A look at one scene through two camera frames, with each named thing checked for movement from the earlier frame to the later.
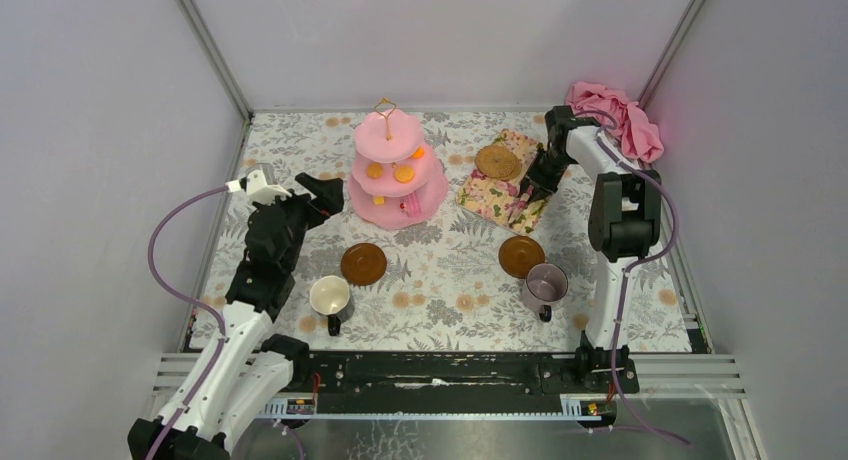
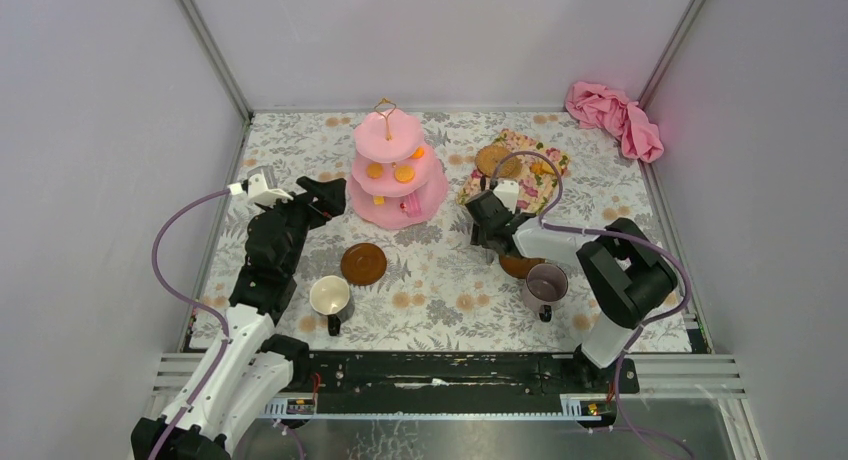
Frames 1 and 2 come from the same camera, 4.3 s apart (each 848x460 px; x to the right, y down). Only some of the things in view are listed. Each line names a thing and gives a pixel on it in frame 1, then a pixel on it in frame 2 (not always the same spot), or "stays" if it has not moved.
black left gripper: [303, 206] stays
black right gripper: [534, 180] -> [477, 236]
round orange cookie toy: [375, 171] stays
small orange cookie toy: [404, 174] stays
